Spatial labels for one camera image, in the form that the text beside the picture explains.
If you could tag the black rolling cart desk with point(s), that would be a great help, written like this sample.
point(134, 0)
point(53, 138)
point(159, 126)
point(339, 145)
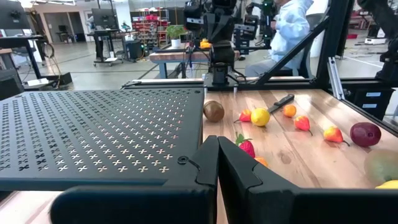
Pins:
point(102, 32)

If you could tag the yellow object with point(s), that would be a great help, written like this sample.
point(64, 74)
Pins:
point(205, 44)

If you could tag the small orange fruit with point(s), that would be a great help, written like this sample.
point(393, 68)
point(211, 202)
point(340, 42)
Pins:
point(261, 161)
point(289, 110)

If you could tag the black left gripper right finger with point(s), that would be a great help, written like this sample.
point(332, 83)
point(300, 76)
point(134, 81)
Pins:
point(311, 208)

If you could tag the red strawberry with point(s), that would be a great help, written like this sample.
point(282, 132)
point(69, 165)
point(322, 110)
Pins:
point(247, 147)

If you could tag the yellow lemon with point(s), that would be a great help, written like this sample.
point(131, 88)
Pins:
point(388, 185)
point(260, 117)

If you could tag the black perforated metal stand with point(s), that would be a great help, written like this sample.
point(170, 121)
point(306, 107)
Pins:
point(77, 182)

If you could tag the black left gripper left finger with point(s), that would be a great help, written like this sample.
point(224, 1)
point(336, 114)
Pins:
point(140, 205)

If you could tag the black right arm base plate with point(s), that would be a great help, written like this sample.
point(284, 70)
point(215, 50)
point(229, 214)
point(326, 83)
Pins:
point(217, 87)

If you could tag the green-brown kiwi fruit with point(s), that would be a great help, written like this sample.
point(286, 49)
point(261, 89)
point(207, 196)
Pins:
point(382, 166)

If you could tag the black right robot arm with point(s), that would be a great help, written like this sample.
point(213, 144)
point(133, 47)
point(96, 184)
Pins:
point(222, 54)

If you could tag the person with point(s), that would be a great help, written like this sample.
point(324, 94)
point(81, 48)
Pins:
point(289, 31)

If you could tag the dark red apple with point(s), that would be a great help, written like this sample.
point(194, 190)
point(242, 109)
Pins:
point(365, 134)

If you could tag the black office desk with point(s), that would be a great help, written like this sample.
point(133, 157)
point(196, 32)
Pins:
point(18, 40)

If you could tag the green plant white pot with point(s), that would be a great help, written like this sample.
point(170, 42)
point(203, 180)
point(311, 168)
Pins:
point(175, 31)

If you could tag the red storage shelf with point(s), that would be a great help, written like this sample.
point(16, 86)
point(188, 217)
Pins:
point(149, 26)

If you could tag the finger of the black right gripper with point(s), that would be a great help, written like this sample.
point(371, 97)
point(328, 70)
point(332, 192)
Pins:
point(225, 25)
point(214, 25)

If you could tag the wooden workbench blue legs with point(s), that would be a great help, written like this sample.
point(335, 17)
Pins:
point(174, 56)

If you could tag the grey office chair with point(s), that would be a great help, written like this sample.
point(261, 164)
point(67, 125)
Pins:
point(306, 67)

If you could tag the black cabinet white labels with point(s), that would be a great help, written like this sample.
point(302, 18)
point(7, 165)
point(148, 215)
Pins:
point(373, 110)

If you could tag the black monitor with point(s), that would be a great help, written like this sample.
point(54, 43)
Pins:
point(12, 15)
point(104, 18)

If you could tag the brown kiwi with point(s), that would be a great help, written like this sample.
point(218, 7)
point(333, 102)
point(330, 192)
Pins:
point(213, 111)

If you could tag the black background robot arm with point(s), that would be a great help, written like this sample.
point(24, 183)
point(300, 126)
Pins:
point(267, 18)
point(388, 18)

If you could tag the silver aluminium strut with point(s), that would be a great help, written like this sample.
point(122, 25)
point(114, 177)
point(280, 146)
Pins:
point(335, 79)

